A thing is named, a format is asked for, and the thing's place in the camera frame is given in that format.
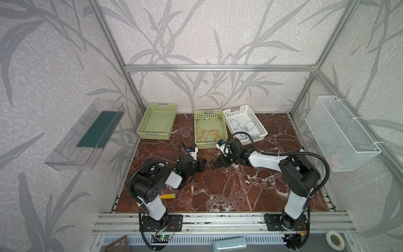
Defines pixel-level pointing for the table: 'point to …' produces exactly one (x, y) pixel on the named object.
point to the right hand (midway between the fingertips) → (219, 155)
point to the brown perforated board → (120, 245)
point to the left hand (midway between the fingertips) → (208, 156)
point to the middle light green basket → (209, 127)
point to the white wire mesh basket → (344, 144)
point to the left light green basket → (158, 121)
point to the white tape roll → (328, 235)
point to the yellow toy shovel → (170, 196)
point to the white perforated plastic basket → (241, 119)
